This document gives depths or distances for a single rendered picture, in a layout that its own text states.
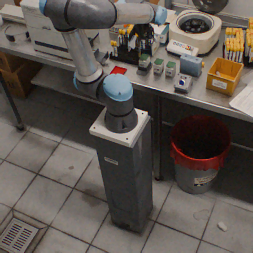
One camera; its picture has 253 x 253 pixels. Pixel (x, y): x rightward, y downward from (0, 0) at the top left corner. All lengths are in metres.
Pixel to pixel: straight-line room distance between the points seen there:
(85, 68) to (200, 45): 0.72
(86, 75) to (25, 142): 1.47
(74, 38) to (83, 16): 0.17
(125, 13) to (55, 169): 1.58
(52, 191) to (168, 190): 0.78
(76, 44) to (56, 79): 1.52
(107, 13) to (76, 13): 0.10
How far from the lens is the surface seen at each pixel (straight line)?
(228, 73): 1.91
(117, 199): 2.08
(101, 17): 1.23
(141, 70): 1.91
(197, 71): 1.86
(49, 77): 2.94
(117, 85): 1.49
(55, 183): 2.61
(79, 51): 1.42
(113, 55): 2.00
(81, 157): 2.69
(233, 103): 1.77
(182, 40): 2.01
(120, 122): 1.58
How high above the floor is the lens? 2.14
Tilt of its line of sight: 50 degrees down
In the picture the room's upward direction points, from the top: 6 degrees counter-clockwise
